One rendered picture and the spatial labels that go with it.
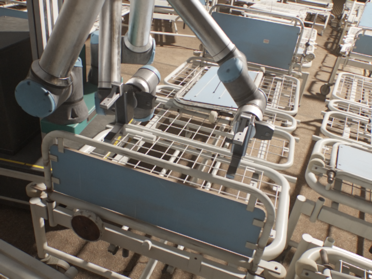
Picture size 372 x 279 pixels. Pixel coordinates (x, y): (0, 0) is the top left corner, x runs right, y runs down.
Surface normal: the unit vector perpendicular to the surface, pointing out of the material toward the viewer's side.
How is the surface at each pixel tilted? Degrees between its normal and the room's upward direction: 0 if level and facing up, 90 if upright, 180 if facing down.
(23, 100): 95
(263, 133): 100
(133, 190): 90
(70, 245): 0
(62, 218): 90
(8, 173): 90
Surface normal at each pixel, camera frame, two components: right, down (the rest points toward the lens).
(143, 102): -0.34, 0.60
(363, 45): -0.46, 0.42
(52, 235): 0.11, -0.85
